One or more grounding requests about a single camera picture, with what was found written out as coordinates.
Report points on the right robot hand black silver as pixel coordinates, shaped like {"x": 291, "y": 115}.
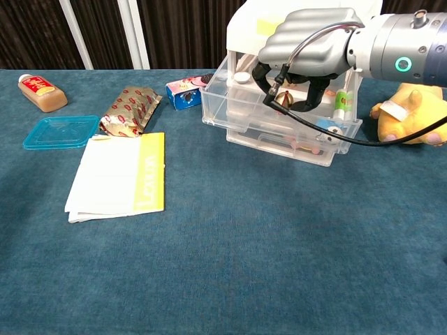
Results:
{"x": 314, "y": 42}

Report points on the gold red spinning top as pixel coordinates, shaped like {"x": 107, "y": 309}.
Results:
{"x": 283, "y": 99}

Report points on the clear drawer with toys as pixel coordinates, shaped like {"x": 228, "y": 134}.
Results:
{"x": 241, "y": 115}

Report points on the white plastic drawer cabinet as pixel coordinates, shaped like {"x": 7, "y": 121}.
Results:
{"x": 244, "y": 35}

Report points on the clear drawer with pink toy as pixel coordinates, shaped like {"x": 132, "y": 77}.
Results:
{"x": 272, "y": 146}

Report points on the yellow sticky note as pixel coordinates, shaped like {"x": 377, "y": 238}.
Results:
{"x": 265, "y": 26}

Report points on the green white tube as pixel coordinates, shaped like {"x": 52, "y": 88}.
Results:
{"x": 344, "y": 101}

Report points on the small white round dish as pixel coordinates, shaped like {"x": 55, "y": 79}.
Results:
{"x": 241, "y": 77}

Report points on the blue tag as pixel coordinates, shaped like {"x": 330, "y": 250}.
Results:
{"x": 324, "y": 123}

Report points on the small soccer ball toy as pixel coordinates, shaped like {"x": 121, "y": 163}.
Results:
{"x": 330, "y": 139}

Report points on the pink toy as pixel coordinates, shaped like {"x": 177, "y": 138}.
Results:
{"x": 314, "y": 150}

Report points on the dark pleated curtain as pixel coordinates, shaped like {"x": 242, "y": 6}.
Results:
{"x": 192, "y": 35}

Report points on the yellow plush toy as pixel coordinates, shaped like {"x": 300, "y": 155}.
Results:
{"x": 419, "y": 115}

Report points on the blue Oreo cookie box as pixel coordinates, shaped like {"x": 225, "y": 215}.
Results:
{"x": 181, "y": 94}

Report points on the gold snack bag red print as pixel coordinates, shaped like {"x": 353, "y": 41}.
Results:
{"x": 129, "y": 111}

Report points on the teal table cloth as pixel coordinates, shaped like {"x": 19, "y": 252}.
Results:
{"x": 244, "y": 244}

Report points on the white and yellow booklet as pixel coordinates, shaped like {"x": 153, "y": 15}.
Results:
{"x": 104, "y": 174}

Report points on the teal clear plastic lid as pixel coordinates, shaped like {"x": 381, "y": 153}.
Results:
{"x": 59, "y": 132}

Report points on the brown drink bottle red label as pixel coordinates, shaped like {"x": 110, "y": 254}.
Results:
{"x": 42, "y": 94}

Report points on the wide white post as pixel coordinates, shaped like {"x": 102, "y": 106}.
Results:
{"x": 134, "y": 35}

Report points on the thin white post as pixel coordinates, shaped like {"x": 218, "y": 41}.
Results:
{"x": 75, "y": 35}

